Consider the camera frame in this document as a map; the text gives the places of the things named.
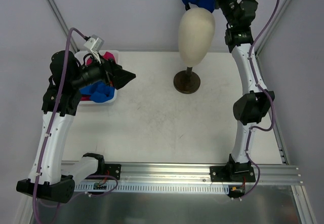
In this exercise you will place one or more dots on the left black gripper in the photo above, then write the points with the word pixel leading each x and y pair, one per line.
pixel 112 72

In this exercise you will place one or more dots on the pink cap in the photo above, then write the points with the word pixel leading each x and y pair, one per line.
pixel 86 98
pixel 87 59

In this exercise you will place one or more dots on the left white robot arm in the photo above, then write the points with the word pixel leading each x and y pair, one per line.
pixel 46 180

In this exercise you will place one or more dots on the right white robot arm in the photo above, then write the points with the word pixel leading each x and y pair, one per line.
pixel 256 99

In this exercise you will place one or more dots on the cream mannequin head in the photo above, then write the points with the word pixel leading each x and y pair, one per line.
pixel 195 35

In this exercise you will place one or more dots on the white plastic basket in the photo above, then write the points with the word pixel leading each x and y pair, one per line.
pixel 115 94

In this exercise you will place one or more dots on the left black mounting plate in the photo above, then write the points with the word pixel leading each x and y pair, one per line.
pixel 113 169

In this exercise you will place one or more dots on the black mounting plate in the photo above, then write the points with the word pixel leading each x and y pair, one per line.
pixel 224 174
pixel 113 169

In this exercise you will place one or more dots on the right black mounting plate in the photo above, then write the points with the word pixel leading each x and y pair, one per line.
pixel 224 174

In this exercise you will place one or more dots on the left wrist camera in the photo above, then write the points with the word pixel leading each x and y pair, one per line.
pixel 93 46

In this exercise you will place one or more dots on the aluminium rail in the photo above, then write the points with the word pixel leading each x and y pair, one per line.
pixel 200 173

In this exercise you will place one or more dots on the white slotted cable duct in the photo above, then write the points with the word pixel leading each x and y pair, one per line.
pixel 204 188

